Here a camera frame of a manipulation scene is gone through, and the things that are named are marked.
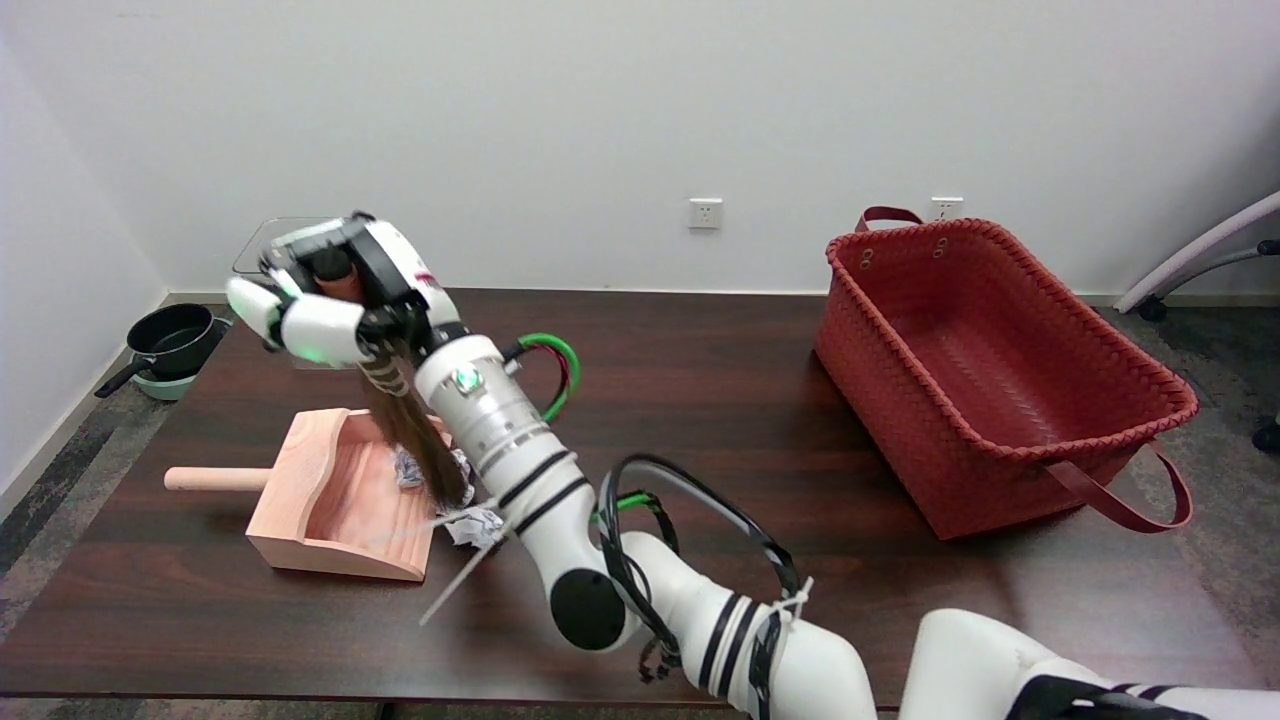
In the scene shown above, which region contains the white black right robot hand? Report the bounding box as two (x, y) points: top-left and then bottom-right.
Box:
(226, 211), (469, 366)

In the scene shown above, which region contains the brown straw hand broom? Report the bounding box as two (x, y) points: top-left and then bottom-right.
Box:
(310, 250), (471, 509)

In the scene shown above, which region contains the light wooden dustpan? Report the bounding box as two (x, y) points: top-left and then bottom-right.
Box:
(164, 407), (451, 583)

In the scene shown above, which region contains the clear plastic container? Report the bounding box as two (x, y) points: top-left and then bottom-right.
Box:
(232, 217), (346, 373)

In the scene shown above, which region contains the black frying pan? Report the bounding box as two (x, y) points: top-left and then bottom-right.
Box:
(95, 303), (223, 399)

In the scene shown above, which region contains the green pot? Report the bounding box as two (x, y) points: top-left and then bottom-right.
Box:
(132, 316), (233, 402)

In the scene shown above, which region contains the red woven basket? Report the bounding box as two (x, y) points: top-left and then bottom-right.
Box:
(814, 206), (1199, 541)

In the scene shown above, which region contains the white grey chair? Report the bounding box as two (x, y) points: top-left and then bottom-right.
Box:
(1114, 190), (1280, 322)

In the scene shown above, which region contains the green wrist cable loop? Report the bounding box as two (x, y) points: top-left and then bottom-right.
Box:
(503, 333), (582, 423)

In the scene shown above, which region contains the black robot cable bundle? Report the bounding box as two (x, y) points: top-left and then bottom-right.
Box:
(597, 454), (1201, 720)

